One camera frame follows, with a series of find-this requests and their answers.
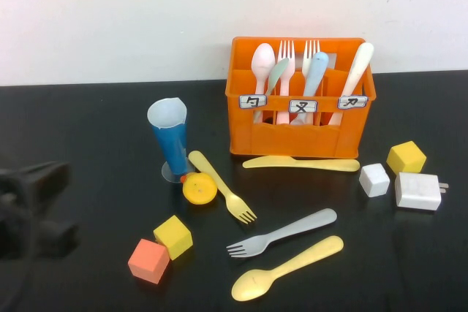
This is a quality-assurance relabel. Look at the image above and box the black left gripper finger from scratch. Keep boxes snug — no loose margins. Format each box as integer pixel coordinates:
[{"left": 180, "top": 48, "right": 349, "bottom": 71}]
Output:
[
  {"left": 21, "top": 161, "right": 72, "bottom": 197},
  {"left": 36, "top": 218, "right": 79, "bottom": 251}
]

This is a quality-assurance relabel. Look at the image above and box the green plastic knife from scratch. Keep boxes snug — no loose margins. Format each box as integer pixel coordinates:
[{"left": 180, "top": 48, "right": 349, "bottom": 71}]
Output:
[{"left": 263, "top": 57, "right": 291, "bottom": 97}]

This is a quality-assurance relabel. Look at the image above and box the yellow plastic fork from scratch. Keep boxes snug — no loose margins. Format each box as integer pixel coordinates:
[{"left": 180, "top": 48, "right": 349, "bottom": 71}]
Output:
[{"left": 187, "top": 150, "right": 258, "bottom": 225}]

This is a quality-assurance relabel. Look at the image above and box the white plastic spoon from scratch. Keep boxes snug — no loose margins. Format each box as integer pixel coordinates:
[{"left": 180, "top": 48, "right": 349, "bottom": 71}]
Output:
[{"left": 251, "top": 42, "right": 277, "bottom": 123}]

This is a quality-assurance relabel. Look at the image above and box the white charger plug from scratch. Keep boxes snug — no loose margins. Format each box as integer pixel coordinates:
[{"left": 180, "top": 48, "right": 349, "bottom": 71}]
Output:
[{"left": 393, "top": 171, "right": 450, "bottom": 213}]

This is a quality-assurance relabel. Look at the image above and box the yellow round plastic disc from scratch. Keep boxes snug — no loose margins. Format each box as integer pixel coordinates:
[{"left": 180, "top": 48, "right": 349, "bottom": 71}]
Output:
[{"left": 179, "top": 173, "right": 218, "bottom": 205}]

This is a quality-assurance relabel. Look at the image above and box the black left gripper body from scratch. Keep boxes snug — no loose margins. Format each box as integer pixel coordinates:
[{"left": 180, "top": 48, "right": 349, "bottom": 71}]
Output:
[{"left": 0, "top": 169, "right": 45, "bottom": 260}]

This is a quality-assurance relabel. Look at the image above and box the yellow plastic spoon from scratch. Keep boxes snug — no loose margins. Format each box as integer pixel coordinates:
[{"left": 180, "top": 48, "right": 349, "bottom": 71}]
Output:
[{"left": 230, "top": 235, "right": 345, "bottom": 303}]

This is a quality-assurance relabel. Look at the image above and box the orange foam cube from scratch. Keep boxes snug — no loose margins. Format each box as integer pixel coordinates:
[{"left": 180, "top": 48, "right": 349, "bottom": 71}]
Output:
[{"left": 127, "top": 237, "right": 171, "bottom": 285}]

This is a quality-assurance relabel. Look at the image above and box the orange plastic cutlery holder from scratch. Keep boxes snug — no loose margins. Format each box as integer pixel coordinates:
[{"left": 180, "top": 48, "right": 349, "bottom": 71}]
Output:
[{"left": 224, "top": 36, "right": 377, "bottom": 158}]

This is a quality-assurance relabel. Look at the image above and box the blue paper cone cup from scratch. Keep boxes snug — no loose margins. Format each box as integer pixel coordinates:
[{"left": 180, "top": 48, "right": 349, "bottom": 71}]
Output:
[{"left": 146, "top": 96, "right": 197, "bottom": 184}]

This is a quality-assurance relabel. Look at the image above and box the yellow foam cube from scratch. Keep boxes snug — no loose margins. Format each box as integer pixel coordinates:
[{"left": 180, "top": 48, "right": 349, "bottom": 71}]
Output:
[
  {"left": 385, "top": 140, "right": 428, "bottom": 175},
  {"left": 152, "top": 214, "right": 194, "bottom": 261}
]

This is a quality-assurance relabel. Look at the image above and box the light blue plastic fork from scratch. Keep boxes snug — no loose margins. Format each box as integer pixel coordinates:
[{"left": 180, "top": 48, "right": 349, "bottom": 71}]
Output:
[{"left": 299, "top": 51, "right": 331, "bottom": 123}]

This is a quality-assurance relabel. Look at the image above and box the grey plastic fork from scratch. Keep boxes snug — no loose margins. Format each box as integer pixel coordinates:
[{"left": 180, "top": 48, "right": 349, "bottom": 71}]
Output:
[{"left": 225, "top": 208, "right": 339, "bottom": 259}]

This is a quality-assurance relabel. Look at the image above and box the yellow plastic knife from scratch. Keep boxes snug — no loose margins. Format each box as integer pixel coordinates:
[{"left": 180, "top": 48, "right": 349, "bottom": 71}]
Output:
[{"left": 241, "top": 154, "right": 361, "bottom": 173}]

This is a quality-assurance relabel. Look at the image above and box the white foam cube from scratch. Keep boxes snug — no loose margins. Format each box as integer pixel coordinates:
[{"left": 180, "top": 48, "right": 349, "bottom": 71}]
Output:
[{"left": 358, "top": 162, "right": 391, "bottom": 199}]

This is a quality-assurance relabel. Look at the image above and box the white plastic fork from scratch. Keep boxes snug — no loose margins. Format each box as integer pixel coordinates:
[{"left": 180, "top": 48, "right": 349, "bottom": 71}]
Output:
[{"left": 290, "top": 39, "right": 322, "bottom": 125}]

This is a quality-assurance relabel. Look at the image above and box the cream plastic knife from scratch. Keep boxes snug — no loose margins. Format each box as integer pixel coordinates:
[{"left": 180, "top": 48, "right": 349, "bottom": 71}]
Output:
[{"left": 327, "top": 42, "right": 375, "bottom": 127}]

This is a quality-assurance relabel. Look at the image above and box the pink plastic fork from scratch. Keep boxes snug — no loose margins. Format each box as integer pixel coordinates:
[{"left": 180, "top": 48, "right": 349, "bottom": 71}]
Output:
[{"left": 275, "top": 39, "right": 297, "bottom": 126}]

